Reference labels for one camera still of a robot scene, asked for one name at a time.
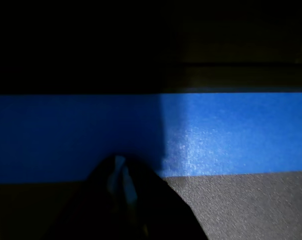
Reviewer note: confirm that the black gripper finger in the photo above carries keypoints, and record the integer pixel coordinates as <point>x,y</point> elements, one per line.
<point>165,215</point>
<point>88,215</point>

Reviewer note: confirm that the long blue tape strip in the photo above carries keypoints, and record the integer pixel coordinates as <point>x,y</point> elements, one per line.
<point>228,135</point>

